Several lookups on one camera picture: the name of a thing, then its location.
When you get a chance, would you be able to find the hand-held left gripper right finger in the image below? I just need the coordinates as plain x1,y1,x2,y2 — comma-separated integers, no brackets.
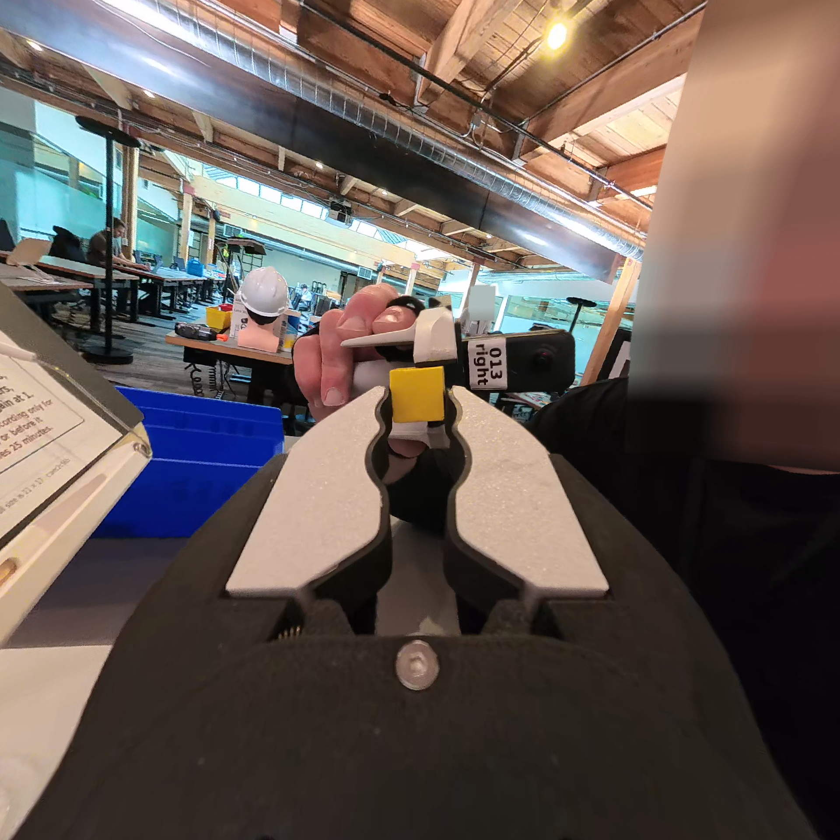
444,386,611,614

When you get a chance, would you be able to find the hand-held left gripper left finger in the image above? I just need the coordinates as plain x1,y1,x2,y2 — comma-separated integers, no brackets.
224,385,395,608

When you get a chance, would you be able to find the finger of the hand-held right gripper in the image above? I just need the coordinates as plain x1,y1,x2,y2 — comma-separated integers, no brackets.
340,307,462,366
388,422,455,451

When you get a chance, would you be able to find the yellow wooden cube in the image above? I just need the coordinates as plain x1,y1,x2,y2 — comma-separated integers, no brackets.
388,366,447,424

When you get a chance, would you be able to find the blue plastic bin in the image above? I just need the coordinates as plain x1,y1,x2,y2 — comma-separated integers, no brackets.
92,386,284,539

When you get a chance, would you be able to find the person's right forearm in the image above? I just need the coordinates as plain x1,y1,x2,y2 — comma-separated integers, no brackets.
386,449,460,536

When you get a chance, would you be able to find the person's right hand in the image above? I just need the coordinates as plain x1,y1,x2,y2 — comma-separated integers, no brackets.
292,283,421,460

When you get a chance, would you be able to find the black floor lamp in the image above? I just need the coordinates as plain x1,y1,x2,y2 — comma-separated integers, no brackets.
566,297,597,385

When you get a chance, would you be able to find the pink mannequin head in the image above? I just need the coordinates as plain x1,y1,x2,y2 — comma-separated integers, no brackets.
236,314,284,350

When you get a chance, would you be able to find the white hard hat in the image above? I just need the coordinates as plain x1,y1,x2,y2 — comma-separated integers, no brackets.
235,266,291,319

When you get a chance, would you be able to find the wooden work table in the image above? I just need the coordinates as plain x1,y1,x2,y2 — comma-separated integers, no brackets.
165,330,294,401

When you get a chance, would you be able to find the person's dark clothing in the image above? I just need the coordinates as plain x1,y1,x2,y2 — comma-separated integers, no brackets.
525,377,840,840

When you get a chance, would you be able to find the instruction sign in acrylic holder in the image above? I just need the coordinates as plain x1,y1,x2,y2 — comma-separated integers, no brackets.
0,282,153,647

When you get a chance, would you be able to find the long office desk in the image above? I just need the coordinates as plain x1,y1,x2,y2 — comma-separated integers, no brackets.
0,251,142,332

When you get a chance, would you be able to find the white table mat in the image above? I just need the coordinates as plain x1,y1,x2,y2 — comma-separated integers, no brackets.
0,646,114,837

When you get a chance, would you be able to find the silver spiral air duct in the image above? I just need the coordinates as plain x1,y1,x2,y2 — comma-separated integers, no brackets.
98,0,647,263

